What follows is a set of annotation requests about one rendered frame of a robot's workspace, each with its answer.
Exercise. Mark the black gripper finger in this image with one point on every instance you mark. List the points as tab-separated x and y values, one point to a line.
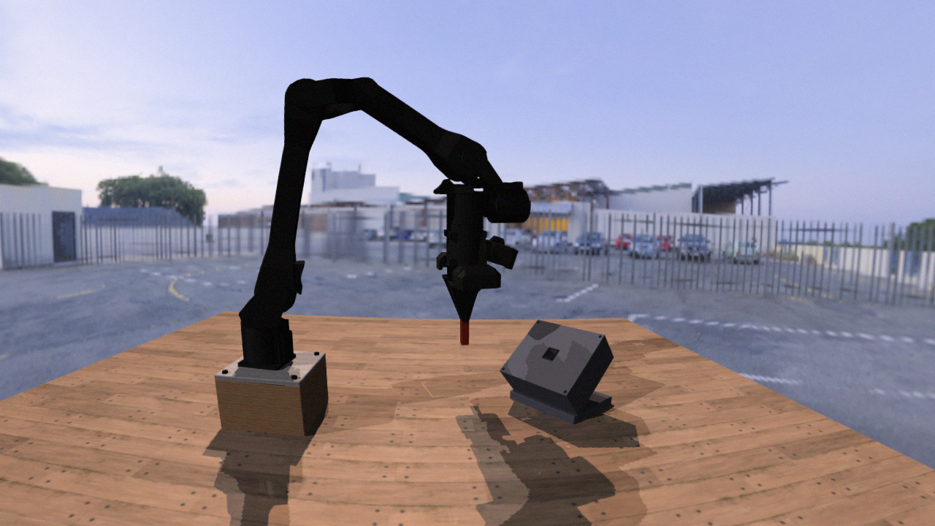
464	300
446	279

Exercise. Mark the grey sloped panel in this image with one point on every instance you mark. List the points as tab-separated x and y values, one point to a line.
556	369

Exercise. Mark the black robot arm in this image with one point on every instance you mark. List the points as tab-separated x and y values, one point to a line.
266	338

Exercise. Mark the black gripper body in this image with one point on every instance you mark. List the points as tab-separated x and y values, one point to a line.
461	258

